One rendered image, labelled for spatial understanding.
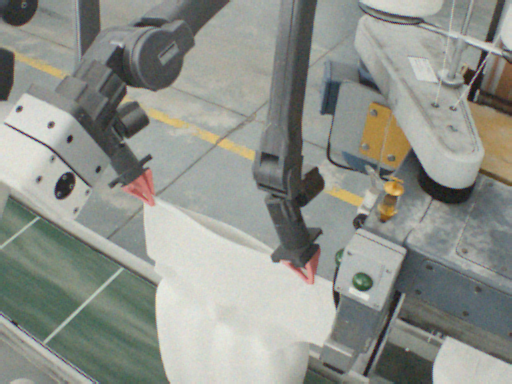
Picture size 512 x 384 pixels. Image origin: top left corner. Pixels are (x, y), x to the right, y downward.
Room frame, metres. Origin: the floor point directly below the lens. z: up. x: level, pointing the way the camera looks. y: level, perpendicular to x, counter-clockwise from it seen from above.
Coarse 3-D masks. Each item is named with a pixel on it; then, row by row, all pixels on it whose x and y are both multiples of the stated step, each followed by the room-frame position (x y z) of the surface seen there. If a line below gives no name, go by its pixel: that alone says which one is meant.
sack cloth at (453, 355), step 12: (444, 348) 0.65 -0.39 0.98; (456, 348) 0.64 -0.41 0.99; (468, 348) 0.64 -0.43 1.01; (444, 360) 0.65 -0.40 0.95; (456, 360) 0.64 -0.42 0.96; (468, 360) 0.63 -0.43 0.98; (480, 360) 0.62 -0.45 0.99; (492, 360) 0.61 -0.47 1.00; (444, 372) 0.64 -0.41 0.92; (456, 372) 0.62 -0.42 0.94; (468, 372) 0.61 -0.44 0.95; (480, 372) 0.61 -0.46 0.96; (492, 372) 0.60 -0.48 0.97; (504, 372) 0.60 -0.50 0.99
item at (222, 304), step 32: (160, 224) 0.93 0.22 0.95; (192, 224) 0.87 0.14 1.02; (224, 224) 0.88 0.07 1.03; (160, 256) 0.93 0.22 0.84; (192, 256) 0.87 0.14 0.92; (224, 256) 0.83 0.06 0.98; (256, 256) 0.81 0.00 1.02; (160, 288) 0.88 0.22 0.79; (192, 288) 0.86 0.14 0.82; (224, 288) 0.83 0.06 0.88; (256, 288) 0.81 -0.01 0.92; (288, 288) 0.79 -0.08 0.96; (320, 288) 0.76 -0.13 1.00; (160, 320) 0.85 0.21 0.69; (192, 320) 0.81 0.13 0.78; (224, 320) 0.79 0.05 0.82; (256, 320) 0.79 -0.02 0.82; (288, 320) 0.78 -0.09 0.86; (320, 320) 0.75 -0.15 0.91; (192, 352) 0.79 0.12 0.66; (224, 352) 0.75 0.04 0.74; (256, 352) 0.74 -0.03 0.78; (288, 352) 0.74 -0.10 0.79
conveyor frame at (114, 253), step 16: (32, 208) 1.50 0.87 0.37; (64, 224) 1.42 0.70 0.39; (80, 224) 1.41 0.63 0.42; (80, 240) 1.39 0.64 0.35; (96, 240) 1.35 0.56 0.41; (112, 256) 1.32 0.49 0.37; (128, 256) 1.29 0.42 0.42; (144, 272) 1.26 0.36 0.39; (0, 320) 0.94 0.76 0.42; (0, 336) 0.96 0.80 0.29; (16, 336) 0.94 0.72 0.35; (32, 336) 0.94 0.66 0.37; (32, 352) 0.91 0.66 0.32; (48, 352) 0.86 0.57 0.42; (48, 368) 0.88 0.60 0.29; (64, 368) 0.82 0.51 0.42; (320, 368) 0.97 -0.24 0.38
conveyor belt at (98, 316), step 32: (0, 224) 1.38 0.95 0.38; (32, 224) 1.41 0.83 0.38; (0, 256) 1.23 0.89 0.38; (32, 256) 1.26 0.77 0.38; (64, 256) 1.28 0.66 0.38; (96, 256) 1.30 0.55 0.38; (0, 288) 1.09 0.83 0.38; (32, 288) 1.12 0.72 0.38; (64, 288) 1.14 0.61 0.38; (96, 288) 1.16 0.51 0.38; (128, 288) 1.19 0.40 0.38; (32, 320) 0.99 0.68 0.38; (64, 320) 1.02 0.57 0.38; (96, 320) 1.04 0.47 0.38; (128, 320) 1.06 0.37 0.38; (64, 352) 0.90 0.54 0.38; (96, 352) 0.92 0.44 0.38; (128, 352) 0.94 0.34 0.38; (160, 352) 0.96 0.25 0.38
